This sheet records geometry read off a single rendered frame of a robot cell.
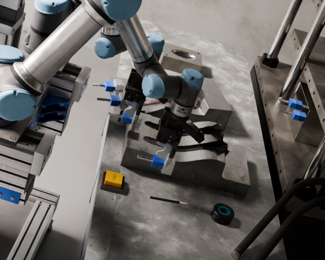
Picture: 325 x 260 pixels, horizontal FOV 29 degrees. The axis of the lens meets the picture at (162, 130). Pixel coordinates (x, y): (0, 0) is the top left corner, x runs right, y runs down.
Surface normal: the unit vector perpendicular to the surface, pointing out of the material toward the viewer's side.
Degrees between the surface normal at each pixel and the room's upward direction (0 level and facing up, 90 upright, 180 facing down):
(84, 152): 0
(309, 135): 90
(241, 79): 0
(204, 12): 90
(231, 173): 0
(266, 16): 90
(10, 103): 96
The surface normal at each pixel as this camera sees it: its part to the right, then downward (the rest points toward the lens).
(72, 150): 0.29, -0.80
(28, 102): 0.27, 0.69
